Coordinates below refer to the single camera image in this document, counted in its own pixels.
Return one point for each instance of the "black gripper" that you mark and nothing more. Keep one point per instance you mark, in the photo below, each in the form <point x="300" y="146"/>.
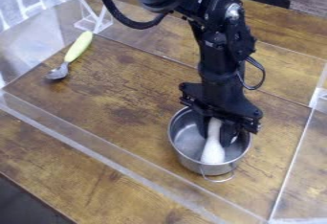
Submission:
<point x="217" y="98"/>

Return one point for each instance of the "silver metal pot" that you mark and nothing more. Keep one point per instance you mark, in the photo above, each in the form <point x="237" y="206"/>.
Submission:
<point x="188" y="143"/>

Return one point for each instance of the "plush mushroom brown cap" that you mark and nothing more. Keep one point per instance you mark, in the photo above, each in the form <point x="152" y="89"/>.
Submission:
<point x="212" y="154"/>

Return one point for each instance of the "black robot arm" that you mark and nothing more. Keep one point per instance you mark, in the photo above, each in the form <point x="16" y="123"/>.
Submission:
<point x="225" y="47"/>

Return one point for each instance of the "clear acrylic right panel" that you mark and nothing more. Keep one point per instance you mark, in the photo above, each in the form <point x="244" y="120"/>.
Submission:
<point x="302" y="200"/>

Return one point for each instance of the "clear acrylic front barrier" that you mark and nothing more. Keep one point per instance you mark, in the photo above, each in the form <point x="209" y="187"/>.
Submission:
<point x="175" y="187"/>

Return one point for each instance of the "spoon with yellow handle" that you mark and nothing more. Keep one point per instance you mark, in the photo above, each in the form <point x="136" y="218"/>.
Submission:
<point x="73" y="53"/>

